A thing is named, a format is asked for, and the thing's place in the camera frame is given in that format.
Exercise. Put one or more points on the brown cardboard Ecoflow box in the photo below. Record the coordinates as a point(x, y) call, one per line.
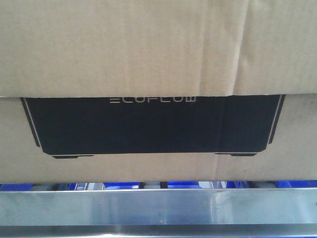
point(157, 90)

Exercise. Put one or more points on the metal shelf front beam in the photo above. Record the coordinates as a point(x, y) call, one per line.
point(160, 213)

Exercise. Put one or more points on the blue bin with bags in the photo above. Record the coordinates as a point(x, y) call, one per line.
point(158, 185)

